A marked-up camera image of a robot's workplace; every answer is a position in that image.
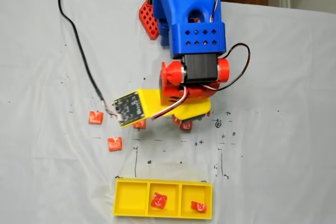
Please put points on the yellow three-compartment box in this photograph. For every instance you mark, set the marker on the yellow three-compartment box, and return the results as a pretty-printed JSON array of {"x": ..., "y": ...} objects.
[{"x": 131, "y": 200}]

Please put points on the white table cloth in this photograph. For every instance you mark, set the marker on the white table cloth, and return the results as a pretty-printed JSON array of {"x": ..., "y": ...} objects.
[{"x": 39, "y": 77}]

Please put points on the camera board on yellow mount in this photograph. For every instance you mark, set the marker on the camera board on yellow mount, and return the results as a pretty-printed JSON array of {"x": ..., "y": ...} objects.
[{"x": 128, "y": 108}]

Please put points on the red candy Starburst lettering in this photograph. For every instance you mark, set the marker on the red candy Starburst lettering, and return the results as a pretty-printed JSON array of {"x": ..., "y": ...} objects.
[{"x": 198, "y": 206}]

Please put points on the red candy droplet S logo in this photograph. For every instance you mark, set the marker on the red candy droplet S logo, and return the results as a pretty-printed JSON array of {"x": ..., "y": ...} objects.
[{"x": 158, "y": 200}]

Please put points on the orange candy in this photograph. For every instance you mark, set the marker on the orange candy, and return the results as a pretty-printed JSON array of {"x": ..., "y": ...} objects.
[
  {"x": 114, "y": 144},
  {"x": 140, "y": 125},
  {"x": 95, "y": 117}
]

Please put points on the red candy circled S logo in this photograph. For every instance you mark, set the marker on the red candy circled S logo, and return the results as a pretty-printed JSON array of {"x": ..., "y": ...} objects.
[{"x": 186, "y": 127}]

